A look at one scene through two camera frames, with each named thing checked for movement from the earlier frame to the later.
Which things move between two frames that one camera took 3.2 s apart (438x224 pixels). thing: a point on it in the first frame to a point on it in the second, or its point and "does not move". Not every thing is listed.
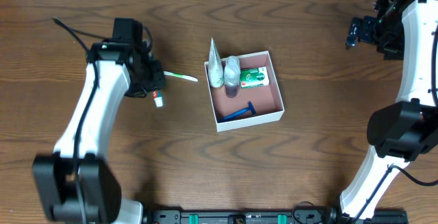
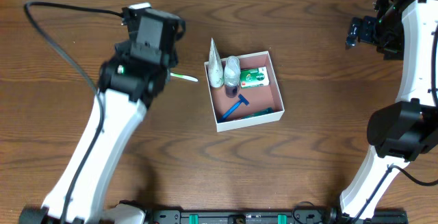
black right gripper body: x=360 y=27 does not move
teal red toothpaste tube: x=158 y=98 to x=263 y=112
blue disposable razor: x=250 y=107 to x=241 y=100
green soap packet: x=253 y=77 does not move
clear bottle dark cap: x=232 y=76 does not move
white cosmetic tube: x=215 y=66 does not move
